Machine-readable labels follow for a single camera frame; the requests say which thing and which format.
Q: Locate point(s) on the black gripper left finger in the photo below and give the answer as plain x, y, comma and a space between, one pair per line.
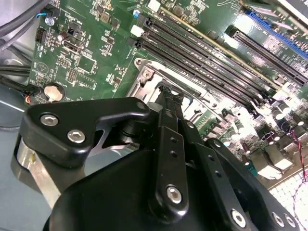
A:
72, 115

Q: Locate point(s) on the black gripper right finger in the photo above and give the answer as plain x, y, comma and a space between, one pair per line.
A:
211, 166

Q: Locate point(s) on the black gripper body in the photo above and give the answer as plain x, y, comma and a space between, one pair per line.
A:
108, 204

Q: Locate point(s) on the metal socket cover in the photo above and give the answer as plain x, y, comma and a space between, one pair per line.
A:
140, 84

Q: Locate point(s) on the metal locking lever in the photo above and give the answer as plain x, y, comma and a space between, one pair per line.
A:
183, 81

